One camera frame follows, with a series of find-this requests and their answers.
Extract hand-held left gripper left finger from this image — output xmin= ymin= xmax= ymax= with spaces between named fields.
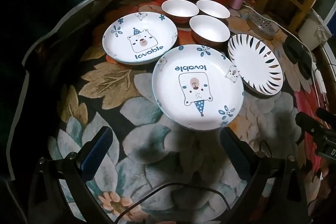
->
xmin=28 ymin=126 xmax=116 ymax=224

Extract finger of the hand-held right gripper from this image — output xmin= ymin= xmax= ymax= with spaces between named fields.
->
xmin=295 ymin=112 xmax=332 ymax=138
xmin=316 ymin=107 xmax=336 ymax=125

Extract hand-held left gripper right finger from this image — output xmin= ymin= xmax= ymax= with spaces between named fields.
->
xmin=219 ymin=127 xmax=309 ymax=224

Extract white bear print plate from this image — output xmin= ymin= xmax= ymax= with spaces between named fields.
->
xmin=152 ymin=44 xmax=244 ymax=131
xmin=102 ymin=11 xmax=178 ymax=65

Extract white plate with striped rim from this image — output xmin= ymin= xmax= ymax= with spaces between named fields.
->
xmin=227 ymin=34 xmax=284 ymax=96

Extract white bowl with red outside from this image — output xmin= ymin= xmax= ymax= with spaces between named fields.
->
xmin=189 ymin=15 xmax=230 ymax=48
xmin=161 ymin=0 xmax=199 ymax=24
xmin=196 ymin=0 xmax=231 ymax=20

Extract white power strip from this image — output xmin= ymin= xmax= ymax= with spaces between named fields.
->
xmin=312 ymin=68 xmax=327 ymax=98

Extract black slipper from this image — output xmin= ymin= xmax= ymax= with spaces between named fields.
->
xmin=285 ymin=36 xmax=306 ymax=63
xmin=297 ymin=55 xmax=313 ymax=80

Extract white plastic bucket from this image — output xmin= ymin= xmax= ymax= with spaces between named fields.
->
xmin=298 ymin=15 xmax=332 ymax=51

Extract round perforated metal tin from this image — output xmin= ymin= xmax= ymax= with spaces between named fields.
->
xmin=247 ymin=13 xmax=279 ymax=39

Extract black cable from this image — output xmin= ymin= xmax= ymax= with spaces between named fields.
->
xmin=113 ymin=182 xmax=231 ymax=224

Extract white power cable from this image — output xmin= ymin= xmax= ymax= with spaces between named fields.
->
xmin=243 ymin=2 xmax=326 ymax=98

